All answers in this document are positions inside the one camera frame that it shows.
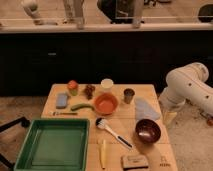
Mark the blue sponge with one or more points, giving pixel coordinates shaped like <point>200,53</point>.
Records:
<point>61,101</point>

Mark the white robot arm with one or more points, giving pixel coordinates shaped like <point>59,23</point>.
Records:
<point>187,83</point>

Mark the orange bowl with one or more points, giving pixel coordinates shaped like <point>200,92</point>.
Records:
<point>105,104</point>

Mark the dark purple bowl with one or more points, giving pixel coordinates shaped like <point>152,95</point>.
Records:
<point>148,131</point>

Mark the white cup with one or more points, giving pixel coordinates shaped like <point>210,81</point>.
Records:
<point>106,85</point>

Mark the dark grape bunch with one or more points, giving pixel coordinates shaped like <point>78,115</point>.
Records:
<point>89,89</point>

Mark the metal cup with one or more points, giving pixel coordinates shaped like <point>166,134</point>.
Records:
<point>128,95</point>

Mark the orange and green toy fruit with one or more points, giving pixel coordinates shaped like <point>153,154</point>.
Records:
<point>73,87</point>

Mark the green cucumber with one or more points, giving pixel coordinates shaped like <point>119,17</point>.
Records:
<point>81,106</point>

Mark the light blue cloth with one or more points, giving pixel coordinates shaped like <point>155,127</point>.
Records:
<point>143,110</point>

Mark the black whiteboard eraser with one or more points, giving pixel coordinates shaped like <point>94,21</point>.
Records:
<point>134,163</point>

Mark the green plastic tray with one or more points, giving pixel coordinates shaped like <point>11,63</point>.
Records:
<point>54,145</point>

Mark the black handled utensil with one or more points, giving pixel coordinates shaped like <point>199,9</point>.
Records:
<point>63,113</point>

